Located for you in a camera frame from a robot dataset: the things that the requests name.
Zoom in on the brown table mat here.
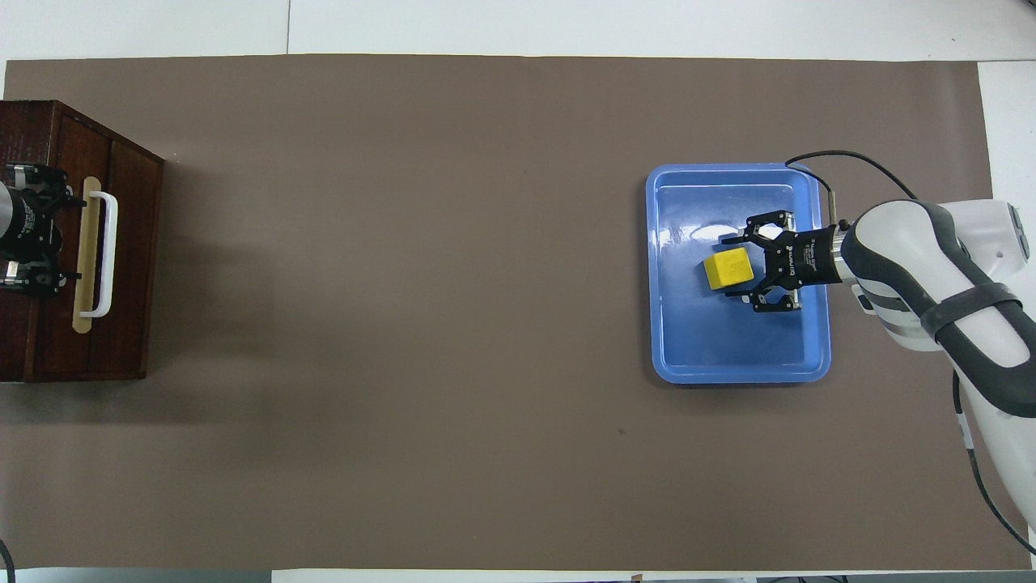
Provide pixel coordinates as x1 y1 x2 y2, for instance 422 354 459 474
0 53 1033 572

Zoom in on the dark wooden cabinet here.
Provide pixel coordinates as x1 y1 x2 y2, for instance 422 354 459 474
0 100 165 383

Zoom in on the white drawer handle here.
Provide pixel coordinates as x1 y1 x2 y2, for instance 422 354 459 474
87 191 119 318

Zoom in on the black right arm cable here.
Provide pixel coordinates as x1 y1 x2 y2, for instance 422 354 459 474
783 150 1036 560

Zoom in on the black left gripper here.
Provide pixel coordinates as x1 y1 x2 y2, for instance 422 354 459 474
0 162 86 295

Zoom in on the blue plastic tray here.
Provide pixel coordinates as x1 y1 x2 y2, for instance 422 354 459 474
645 163 832 385

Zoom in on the yellow cube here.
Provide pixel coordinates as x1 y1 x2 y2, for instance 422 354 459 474
702 248 755 292

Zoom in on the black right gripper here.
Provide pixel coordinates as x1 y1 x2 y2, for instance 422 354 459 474
723 209 844 314

